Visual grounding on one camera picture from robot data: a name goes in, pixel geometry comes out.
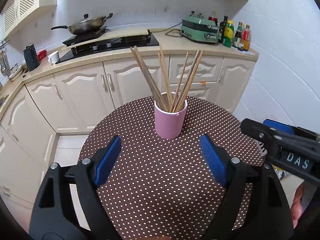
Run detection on person's right hand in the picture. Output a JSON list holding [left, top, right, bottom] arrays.
[[291, 183, 304, 228]]

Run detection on dark soy sauce bottle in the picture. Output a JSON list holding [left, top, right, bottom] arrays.
[[233, 22, 243, 48]]

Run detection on brown polka dot tablecloth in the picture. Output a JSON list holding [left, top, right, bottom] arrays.
[[80, 97, 263, 239]]

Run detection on red label sauce bottle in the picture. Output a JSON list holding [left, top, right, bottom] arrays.
[[242, 24, 251, 51]]

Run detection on green yellow bottle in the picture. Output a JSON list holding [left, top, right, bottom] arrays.
[[222, 20, 234, 48]]

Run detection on pink cylindrical utensil holder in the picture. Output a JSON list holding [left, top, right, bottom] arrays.
[[154, 99, 188, 139]]

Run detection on dark oil bottle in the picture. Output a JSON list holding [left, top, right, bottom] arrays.
[[218, 16, 228, 43]]

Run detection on green electric grill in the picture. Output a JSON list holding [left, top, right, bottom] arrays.
[[180, 12, 219, 44]]

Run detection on stacked bowls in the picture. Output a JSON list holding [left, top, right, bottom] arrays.
[[8, 64, 24, 82]]

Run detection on black knife block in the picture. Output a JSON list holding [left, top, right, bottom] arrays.
[[23, 44, 40, 72]]

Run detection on black gas stove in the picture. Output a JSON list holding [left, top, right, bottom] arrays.
[[57, 27, 159, 63]]

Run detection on white mug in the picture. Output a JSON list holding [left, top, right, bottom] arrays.
[[47, 51, 60, 64]]

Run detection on red container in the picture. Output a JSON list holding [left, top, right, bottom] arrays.
[[37, 49, 47, 61]]

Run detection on wooden cutting board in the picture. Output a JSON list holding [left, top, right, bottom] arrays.
[[62, 27, 148, 50]]

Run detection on steel wok with lid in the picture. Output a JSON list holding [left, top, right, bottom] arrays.
[[51, 13, 113, 35]]

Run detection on black power cable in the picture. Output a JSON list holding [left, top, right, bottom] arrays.
[[152, 22, 183, 38]]

